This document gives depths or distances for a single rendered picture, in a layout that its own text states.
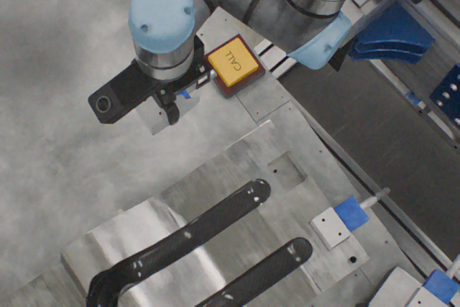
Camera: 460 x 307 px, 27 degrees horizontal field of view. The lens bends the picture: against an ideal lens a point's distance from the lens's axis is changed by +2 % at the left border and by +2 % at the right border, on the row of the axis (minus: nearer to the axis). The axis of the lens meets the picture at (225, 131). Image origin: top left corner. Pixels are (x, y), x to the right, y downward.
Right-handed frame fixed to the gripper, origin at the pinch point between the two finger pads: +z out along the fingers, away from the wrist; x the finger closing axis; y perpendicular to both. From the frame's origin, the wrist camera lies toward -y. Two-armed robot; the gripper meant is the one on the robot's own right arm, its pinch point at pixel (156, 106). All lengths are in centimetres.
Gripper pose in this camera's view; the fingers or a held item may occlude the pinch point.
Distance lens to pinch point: 143.0
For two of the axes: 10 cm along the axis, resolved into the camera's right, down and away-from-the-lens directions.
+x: -5.7, -8.0, 1.9
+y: 8.2, -5.4, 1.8
